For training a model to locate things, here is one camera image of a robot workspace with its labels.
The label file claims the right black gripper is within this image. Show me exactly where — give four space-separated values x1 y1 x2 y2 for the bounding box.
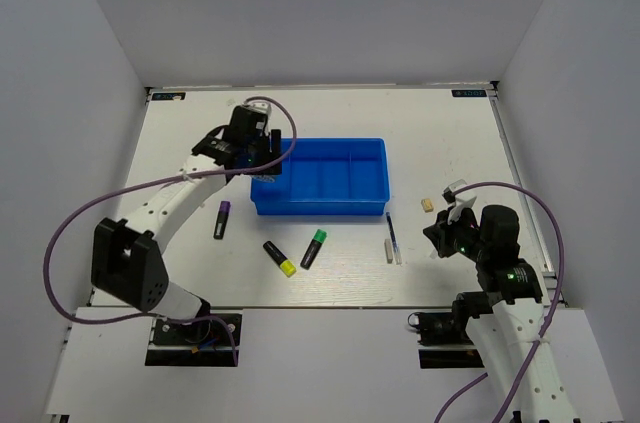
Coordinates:
423 203 490 262

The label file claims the blue white tape roll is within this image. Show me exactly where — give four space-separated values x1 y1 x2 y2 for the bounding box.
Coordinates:
253 174 278 183

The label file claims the purple cap black highlighter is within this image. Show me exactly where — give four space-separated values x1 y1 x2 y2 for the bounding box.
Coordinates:
213 200 231 240

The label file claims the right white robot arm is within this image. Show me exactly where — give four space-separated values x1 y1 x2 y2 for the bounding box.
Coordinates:
416 205 581 422

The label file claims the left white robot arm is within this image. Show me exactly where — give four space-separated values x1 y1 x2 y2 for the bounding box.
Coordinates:
91 98 281 342

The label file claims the small beige eraser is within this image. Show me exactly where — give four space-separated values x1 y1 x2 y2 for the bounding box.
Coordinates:
421 199 434 213

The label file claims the white eraser stick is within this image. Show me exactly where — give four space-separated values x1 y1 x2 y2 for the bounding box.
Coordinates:
384 239 394 264

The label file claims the blue pen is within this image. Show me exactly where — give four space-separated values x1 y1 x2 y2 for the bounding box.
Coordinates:
385 212 403 265

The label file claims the blue divided plastic tray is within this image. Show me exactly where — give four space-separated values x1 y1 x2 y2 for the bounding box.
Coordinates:
250 138 390 217

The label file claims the green cap black highlighter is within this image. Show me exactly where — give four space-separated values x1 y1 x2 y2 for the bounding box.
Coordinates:
300 229 327 270

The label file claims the left corner label sticker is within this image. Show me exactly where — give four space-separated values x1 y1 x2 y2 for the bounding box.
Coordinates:
151 92 186 101

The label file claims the corner label sticker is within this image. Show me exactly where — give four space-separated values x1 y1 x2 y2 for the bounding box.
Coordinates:
151 92 186 101
451 89 487 98

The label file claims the yellow cap black highlighter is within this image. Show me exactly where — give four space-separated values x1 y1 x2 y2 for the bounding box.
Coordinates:
263 241 296 278

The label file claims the right corner label sticker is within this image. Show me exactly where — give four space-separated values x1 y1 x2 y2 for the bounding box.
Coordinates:
451 89 487 98

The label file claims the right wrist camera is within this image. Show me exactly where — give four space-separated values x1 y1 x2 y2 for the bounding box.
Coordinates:
442 179 477 225

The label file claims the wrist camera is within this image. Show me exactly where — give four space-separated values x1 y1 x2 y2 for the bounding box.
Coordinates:
442 179 477 225
243 99 272 132

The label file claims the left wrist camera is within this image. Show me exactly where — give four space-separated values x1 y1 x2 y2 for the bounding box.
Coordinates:
243 99 272 132

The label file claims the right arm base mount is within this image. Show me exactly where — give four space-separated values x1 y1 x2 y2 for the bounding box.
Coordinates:
407 312 483 369

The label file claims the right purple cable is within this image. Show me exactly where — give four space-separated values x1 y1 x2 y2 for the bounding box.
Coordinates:
432 181 566 423

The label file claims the aluminium table rail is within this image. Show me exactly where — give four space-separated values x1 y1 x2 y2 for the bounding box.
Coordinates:
489 81 569 307

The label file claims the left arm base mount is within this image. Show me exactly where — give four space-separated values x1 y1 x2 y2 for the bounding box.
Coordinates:
145 313 243 368

